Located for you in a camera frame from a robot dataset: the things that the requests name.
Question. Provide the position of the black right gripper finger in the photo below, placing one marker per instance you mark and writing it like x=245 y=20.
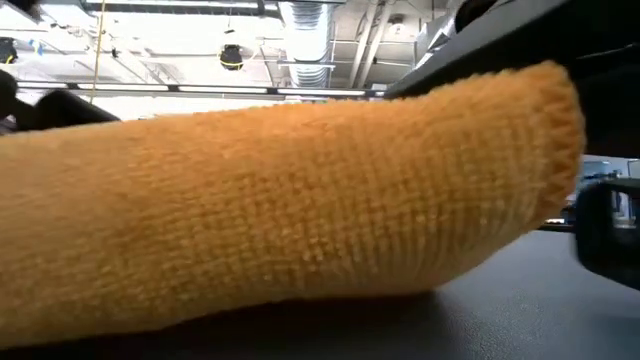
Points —
x=610 y=75

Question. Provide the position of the yellow microfibre towel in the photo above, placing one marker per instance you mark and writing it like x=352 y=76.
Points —
x=300 y=200

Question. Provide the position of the black ceiling device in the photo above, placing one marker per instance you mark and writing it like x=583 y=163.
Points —
x=7 y=50
x=231 y=57

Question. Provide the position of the blue-grey table mat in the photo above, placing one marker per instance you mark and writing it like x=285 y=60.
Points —
x=525 y=320

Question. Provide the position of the ceiling light strip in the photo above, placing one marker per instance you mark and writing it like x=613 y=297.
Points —
x=225 y=90

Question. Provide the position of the silver ventilation duct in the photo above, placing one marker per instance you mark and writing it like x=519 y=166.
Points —
x=307 y=45

